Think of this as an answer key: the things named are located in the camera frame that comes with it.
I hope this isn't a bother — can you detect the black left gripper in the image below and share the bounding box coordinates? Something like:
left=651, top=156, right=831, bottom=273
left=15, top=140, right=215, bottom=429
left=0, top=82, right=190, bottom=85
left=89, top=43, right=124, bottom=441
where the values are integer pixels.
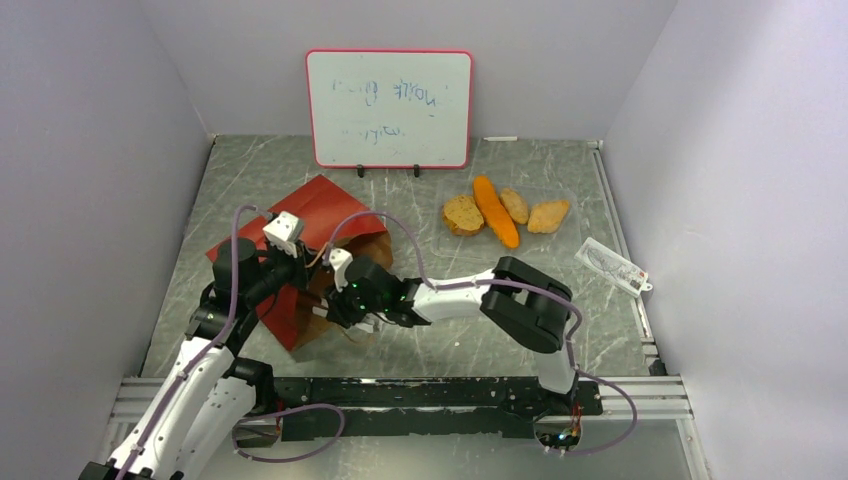
left=245, top=238, right=324, bottom=306

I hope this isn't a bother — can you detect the white printed card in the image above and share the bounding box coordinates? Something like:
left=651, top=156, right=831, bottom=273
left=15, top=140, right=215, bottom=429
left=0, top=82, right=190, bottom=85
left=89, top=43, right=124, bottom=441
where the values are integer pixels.
left=574, top=238, right=653, bottom=298

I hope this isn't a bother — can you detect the tan fake bread roll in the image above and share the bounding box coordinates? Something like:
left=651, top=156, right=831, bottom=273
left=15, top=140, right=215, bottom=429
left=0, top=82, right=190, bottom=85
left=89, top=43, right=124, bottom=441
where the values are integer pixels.
left=499, top=187, right=530, bottom=225

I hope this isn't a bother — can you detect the orange fake bread piece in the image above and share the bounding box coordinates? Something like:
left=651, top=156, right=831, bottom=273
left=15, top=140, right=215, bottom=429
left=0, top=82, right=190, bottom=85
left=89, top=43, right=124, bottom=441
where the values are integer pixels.
left=442, top=194, right=486, bottom=236

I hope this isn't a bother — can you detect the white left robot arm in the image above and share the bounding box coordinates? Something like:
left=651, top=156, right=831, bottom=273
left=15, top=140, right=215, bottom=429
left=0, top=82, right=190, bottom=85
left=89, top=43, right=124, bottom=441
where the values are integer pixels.
left=80, top=237, right=316, bottom=479

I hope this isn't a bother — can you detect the orange fake bread slice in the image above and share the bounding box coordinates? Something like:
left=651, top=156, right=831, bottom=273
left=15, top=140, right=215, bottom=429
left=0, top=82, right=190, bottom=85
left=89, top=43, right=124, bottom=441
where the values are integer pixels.
left=527, top=200, right=571, bottom=234

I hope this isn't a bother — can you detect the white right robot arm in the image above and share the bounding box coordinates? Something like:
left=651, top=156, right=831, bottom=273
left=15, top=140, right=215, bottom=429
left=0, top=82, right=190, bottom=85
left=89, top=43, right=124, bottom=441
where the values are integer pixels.
left=322, top=249, right=581, bottom=414

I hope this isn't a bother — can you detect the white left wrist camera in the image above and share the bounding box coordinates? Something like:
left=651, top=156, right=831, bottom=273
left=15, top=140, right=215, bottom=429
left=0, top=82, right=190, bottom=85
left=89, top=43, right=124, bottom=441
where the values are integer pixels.
left=262, top=211, right=304, bottom=258

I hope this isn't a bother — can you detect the orange fake baguette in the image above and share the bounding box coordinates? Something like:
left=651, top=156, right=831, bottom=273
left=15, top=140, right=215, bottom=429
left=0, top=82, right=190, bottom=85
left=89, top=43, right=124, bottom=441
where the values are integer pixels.
left=472, top=175, right=520, bottom=249

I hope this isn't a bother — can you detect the pink framed whiteboard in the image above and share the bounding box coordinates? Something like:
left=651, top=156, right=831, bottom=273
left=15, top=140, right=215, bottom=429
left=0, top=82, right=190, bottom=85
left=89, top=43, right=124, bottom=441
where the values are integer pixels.
left=305, top=49, right=474, bottom=169

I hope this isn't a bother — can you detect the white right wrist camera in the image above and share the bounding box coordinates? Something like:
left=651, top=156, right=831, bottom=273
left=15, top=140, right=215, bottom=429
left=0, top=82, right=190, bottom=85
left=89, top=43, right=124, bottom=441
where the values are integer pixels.
left=328, top=248, right=354, bottom=292

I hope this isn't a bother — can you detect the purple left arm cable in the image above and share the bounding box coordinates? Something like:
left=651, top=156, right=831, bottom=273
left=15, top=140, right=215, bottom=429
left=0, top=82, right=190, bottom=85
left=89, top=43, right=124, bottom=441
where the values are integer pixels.
left=113, top=203, right=276, bottom=480

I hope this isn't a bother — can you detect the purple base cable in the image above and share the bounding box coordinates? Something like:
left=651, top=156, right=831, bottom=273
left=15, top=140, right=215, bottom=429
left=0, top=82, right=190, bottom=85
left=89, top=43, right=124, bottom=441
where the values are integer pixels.
left=231, top=404, right=347, bottom=464

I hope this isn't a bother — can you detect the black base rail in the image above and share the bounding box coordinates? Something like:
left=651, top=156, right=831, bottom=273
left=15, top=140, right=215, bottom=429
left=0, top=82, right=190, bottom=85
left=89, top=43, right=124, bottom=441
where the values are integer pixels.
left=249, top=376, right=603, bottom=441

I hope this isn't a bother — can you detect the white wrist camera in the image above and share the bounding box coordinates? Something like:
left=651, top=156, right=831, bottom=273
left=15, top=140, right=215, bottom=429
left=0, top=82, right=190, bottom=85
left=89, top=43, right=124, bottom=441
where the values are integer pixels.
left=328, top=248, right=354, bottom=292
left=262, top=211, right=304, bottom=258

